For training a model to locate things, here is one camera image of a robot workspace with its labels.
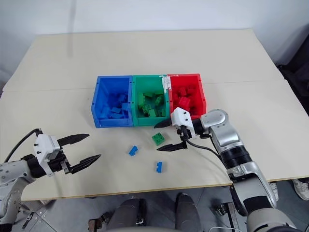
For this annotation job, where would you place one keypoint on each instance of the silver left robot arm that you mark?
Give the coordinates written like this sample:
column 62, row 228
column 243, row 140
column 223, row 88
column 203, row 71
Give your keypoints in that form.
column 9, row 172

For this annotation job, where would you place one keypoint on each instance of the metal floor bracket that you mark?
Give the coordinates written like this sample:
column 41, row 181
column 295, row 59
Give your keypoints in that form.
column 96, row 223
column 228, row 215

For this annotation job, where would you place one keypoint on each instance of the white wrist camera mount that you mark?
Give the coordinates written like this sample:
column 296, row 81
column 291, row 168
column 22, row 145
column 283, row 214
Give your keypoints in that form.
column 182, row 118
column 44, row 146

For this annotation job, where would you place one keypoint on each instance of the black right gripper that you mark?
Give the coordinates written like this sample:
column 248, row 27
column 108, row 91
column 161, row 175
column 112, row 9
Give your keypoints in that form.
column 184, row 134

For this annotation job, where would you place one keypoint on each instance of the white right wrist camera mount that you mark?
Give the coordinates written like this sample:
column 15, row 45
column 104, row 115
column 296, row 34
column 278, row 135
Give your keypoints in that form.
column 182, row 118

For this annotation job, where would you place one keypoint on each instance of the red plastic bin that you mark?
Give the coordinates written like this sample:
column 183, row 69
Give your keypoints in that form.
column 201, row 96

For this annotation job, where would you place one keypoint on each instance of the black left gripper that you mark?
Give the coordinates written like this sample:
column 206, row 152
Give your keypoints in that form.
column 58, row 163

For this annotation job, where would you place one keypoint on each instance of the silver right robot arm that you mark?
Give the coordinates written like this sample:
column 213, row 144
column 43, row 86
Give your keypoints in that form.
column 223, row 136

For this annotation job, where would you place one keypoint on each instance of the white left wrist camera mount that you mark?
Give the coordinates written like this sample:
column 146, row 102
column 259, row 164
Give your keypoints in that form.
column 44, row 146

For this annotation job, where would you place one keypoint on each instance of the white tape strip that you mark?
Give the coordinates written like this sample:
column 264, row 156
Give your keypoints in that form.
column 165, row 83

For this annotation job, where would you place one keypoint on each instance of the black bag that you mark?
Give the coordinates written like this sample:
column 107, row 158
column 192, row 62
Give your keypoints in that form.
column 297, row 72

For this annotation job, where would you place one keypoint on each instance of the green plastic bin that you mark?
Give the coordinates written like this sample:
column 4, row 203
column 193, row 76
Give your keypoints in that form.
column 149, row 83

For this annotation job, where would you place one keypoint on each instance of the blue plastic bin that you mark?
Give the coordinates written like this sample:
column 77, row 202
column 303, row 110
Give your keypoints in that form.
column 102, row 96

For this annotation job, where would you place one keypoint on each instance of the dark rounded robot leg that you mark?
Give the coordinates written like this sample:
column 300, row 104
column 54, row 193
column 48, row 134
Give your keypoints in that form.
column 187, row 212
column 128, row 215

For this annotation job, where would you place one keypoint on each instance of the red building block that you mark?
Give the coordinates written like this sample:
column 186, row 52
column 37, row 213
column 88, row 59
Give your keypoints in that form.
column 181, row 92
column 185, row 102
column 191, row 88

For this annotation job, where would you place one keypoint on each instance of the white sneaker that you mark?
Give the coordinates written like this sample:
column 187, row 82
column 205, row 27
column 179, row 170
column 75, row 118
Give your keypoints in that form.
column 274, row 191
column 302, row 188

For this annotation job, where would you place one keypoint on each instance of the green square building block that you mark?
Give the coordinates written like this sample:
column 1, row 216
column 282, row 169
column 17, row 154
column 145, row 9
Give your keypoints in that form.
column 159, row 139

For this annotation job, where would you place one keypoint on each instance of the blue building block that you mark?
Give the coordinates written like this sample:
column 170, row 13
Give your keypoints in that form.
column 119, row 116
column 133, row 150
column 122, row 97
column 159, row 167
column 125, row 107
column 116, row 110

